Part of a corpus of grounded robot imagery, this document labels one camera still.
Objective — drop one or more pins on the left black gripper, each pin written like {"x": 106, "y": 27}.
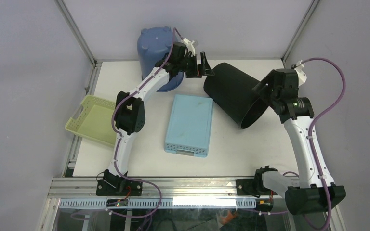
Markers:
{"x": 205, "y": 70}

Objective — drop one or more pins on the large black plastic bucket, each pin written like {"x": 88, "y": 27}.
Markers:
{"x": 232, "y": 90}

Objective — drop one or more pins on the large blue plastic bucket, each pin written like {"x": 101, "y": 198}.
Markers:
{"x": 152, "y": 44}

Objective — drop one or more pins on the light blue perforated basket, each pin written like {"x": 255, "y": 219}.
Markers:
{"x": 189, "y": 127}

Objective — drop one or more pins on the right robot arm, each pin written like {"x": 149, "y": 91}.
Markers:
{"x": 315, "y": 191}

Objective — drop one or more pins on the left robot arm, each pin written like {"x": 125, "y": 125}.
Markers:
{"x": 129, "y": 118}

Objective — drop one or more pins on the yellow-green perforated basket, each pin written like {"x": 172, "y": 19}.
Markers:
{"x": 94, "y": 121}

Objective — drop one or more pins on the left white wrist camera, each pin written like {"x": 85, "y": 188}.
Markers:
{"x": 190, "y": 45}

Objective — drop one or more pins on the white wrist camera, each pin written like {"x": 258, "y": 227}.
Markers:
{"x": 190, "y": 45}
{"x": 298, "y": 67}

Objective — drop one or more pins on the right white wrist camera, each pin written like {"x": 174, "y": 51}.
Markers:
{"x": 298, "y": 67}

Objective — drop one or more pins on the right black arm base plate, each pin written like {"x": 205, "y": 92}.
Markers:
{"x": 252, "y": 188}

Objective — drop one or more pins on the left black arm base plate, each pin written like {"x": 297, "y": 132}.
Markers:
{"x": 132, "y": 188}

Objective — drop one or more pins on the aluminium front rail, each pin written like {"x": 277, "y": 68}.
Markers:
{"x": 169, "y": 186}

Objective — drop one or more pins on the slotted grey cable duct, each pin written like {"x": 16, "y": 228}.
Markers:
{"x": 178, "y": 202}

